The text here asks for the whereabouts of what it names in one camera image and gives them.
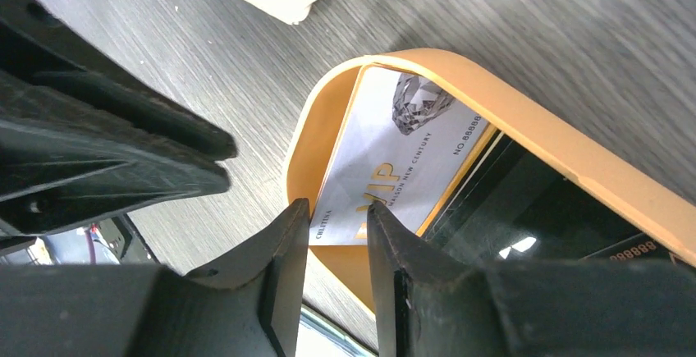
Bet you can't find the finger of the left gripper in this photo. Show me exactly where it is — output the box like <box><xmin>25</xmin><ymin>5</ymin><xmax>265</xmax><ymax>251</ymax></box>
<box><xmin>1</xmin><ymin>0</ymin><xmax>238</xmax><ymax>161</ymax></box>
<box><xmin>1</xmin><ymin>73</ymin><xmax>231</xmax><ymax>238</ymax></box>

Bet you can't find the yellow oval tray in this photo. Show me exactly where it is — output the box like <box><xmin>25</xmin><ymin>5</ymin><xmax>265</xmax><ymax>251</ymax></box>
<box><xmin>282</xmin><ymin>48</ymin><xmax>696</xmax><ymax>318</ymax></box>

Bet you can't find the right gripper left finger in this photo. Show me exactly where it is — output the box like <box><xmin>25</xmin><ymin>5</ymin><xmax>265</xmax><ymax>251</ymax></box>
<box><xmin>1</xmin><ymin>199</ymin><xmax>309</xmax><ymax>356</ymax></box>

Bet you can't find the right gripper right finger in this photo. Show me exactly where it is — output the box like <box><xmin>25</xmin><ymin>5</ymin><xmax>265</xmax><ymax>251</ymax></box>
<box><xmin>367</xmin><ymin>202</ymin><xmax>695</xmax><ymax>356</ymax></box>

